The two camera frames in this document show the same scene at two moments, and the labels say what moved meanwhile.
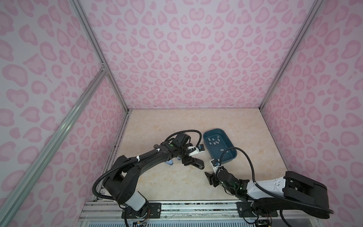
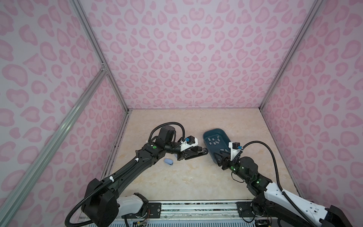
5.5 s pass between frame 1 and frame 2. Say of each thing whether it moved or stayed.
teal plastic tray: stayed
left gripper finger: moved
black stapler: moved
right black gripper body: moved
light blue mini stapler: stayed
